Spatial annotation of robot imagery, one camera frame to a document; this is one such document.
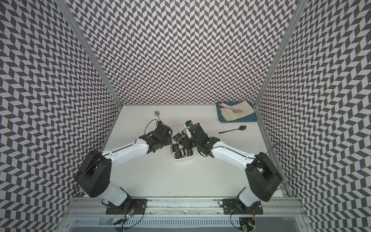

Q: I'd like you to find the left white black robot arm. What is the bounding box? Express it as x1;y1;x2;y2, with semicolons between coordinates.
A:
74;121;173;207

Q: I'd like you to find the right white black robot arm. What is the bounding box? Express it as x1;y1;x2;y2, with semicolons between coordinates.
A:
185;121;283;211

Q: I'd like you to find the silver spoon patterned handle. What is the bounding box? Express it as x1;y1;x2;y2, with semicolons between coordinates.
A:
154;110;161;121

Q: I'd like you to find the black spoon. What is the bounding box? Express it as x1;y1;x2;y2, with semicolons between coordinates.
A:
219;125;247;134

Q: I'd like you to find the white plastic storage box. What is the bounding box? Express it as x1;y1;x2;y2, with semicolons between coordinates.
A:
170;125;197;161

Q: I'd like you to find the black pocket tissue pack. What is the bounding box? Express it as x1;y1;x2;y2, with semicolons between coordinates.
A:
174;149;186;159
186;149;194;157
172;144;179;153
173;133;182;142

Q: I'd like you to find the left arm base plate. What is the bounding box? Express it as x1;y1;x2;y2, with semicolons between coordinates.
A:
106;198;148;215

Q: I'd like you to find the aluminium front rail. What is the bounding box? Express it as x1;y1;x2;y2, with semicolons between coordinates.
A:
63;197;306;217

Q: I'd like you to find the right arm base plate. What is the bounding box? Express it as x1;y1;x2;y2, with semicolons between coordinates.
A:
221;198;263;215

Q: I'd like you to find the beige folded cloth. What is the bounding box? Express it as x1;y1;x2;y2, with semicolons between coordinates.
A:
220;101;255;121

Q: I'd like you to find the teal tray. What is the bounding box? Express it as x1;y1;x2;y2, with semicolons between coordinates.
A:
216;101;258;123

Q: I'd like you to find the red handled fork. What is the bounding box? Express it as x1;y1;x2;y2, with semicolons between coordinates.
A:
219;103;242;113

